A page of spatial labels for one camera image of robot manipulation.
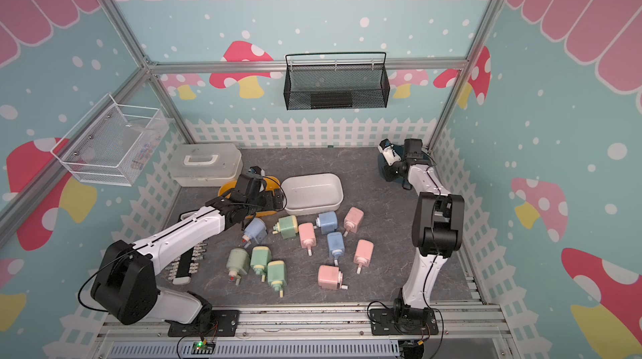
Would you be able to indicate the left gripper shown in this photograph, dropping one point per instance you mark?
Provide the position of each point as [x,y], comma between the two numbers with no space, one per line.
[270,204]

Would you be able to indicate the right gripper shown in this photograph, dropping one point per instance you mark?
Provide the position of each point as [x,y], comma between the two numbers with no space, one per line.
[389,174]

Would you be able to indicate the yellow storage box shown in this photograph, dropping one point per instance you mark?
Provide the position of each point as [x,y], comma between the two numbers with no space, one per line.
[228,189]

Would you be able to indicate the white storage box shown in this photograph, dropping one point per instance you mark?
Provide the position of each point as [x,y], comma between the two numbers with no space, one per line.
[313,194]

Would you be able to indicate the teal storage box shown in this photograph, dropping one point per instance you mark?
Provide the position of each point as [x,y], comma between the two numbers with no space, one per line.
[397,171]

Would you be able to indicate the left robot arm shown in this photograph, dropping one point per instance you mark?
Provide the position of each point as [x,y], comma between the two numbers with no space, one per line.
[125,284]

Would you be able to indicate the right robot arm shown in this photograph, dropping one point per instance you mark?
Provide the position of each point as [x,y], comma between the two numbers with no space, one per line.
[437,227]

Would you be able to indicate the blue sharpener left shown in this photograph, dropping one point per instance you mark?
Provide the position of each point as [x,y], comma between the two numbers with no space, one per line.
[255,233]

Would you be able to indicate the blue sharpener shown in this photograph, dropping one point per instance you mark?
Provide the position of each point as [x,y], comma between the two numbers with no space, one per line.
[327,222]
[255,233]
[336,246]

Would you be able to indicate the green sharpener upper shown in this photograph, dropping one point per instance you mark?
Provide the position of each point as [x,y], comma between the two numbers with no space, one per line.
[287,227]

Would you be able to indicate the green sharpener middle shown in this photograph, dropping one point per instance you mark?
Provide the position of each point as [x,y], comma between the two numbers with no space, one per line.
[260,259]

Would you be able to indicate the pale green sharpener left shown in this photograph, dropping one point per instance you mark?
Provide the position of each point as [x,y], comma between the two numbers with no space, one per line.
[238,264]

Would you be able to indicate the translucent lidded case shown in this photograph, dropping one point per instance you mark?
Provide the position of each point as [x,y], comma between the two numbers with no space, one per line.
[206,164]

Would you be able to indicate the green sharpener bottom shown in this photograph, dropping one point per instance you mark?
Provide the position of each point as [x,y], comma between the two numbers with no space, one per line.
[277,276]

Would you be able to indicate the pink sharpener center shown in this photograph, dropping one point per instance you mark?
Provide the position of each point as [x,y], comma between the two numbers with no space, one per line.
[307,237]

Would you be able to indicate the pink sharpener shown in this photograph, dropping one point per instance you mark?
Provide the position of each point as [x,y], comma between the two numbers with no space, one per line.
[307,237]
[363,255]
[331,278]
[352,221]

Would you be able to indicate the pink sharpener upper right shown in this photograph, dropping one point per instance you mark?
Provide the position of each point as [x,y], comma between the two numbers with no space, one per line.
[352,221]

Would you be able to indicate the blue sharpener upper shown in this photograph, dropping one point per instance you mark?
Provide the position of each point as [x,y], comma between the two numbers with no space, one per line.
[327,222]

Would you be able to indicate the black tool rack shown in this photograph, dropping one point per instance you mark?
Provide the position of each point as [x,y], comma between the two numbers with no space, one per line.
[183,268]

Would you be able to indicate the blue sharpener center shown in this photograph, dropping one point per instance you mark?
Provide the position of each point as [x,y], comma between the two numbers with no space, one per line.
[336,246]

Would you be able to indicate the pink sharpener bottom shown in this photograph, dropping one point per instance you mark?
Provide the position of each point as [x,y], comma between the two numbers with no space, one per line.
[331,278]

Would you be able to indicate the green circuit board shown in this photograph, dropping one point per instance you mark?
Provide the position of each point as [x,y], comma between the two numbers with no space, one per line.
[203,348]

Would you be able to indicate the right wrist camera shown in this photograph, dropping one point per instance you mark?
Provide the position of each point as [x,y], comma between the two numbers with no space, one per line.
[387,150]

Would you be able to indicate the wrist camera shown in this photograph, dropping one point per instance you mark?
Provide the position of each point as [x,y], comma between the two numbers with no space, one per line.
[387,150]
[257,171]

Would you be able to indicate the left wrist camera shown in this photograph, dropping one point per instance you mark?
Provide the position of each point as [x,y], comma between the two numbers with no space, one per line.
[257,171]

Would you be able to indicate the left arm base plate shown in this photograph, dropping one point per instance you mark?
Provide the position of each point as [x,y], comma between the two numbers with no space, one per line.
[220,322]

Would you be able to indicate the black wire mesh basket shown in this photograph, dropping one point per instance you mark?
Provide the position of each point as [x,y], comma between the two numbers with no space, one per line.
[338,80]

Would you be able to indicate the aluminium rail frame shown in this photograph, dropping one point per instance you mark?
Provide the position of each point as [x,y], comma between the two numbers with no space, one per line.
[332,330]

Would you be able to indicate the white wire mesh basket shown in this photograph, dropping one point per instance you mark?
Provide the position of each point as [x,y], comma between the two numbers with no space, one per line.
[112,143]

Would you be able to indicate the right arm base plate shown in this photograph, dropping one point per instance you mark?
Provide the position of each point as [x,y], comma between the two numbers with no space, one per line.
[412,322]

